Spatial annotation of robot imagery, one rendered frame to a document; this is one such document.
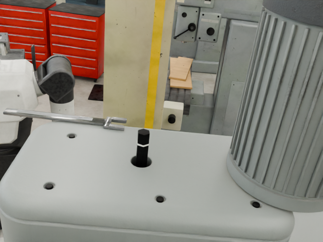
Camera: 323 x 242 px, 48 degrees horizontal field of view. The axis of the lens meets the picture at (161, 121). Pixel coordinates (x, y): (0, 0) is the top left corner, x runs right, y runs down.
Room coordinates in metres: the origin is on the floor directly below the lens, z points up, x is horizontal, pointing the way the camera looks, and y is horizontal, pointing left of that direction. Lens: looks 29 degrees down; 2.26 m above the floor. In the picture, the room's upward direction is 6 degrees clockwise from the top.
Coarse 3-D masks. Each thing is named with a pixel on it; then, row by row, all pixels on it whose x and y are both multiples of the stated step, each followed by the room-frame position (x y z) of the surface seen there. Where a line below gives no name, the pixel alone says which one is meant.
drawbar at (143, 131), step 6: (138, 132) 0.51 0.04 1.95; (144, 132) 0.51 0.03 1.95; (138, 138) 0.50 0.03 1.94; (144, 138) 0.50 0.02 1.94; (144, 144) 0.50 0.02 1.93; (138, 150) 0.50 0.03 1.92; (144, 150) 0.50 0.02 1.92; (138, 156) 0.50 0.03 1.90; (144, 156) 0.50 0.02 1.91; (138, 162) 0.50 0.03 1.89; (144, 162) 0.50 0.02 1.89
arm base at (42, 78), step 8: (56, 56) 1.26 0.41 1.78; (64, 56) 1.28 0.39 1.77; (40, 64) 1.25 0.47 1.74; (40, 72) 1.19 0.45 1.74; (56, 72) 1.14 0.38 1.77; (64, 72) 1.15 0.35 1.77; (40, 80) 1.13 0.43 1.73; (48, 80) 1.13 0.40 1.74; (56, 80) 1.14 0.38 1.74; (64, 80) 1.15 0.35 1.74; (72, 80) 1.16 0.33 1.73; (48, 88) 1.13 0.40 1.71; (56, 88) 1.14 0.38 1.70; (64, 88) 1.15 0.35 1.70; (72, 88) 1.16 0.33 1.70; (56, 96) 1.14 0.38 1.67
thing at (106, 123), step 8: (8, 112) 0.61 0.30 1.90; (16, 112) 0.62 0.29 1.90; (24, 112) 0.62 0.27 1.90; (32, 112) 0.62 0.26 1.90; (40, 112) 0.63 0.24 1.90; (48, 112) 0.63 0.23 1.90; (56, 120) 0.61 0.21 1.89; (64, 120) 0.61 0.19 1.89; (72, 120) 0.61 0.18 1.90; (80, 120) 0.61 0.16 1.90; (88, 120) 0.62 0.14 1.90; (96, 120) 0.62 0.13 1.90; (104, 120) 0.63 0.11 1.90; (112, 120) 0.63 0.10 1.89; (120, 120) 0.63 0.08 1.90; (104, 128) 0.60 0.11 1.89; (112, 128) 0.60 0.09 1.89; (120, 128) 0.60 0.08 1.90
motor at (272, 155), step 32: (288, 0) 0.47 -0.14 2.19; (320, 0) 0.44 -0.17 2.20; (256, 32) 0.53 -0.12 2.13; (288, 32) 0.46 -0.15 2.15; (320, 32) 0.43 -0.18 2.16; (256, 64) 0.50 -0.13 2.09; (288, 64) 0.45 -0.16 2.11; (320, 64) 0.43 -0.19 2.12; (256, 96) 0.48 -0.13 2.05; (288, 96) 0.44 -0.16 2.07; (320, 96) 0.43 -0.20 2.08; (256, 128) 0.47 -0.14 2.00; (288, 128) 0.44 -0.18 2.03; (320, 128) 0.42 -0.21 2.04; (256, 160) 0.45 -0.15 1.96; (288, 160) 0.43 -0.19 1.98; (320, 160) 0.42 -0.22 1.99; (256, 192) 0.44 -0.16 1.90; (288, 192) 0.43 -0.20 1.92; (320, 192) 0.42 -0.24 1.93
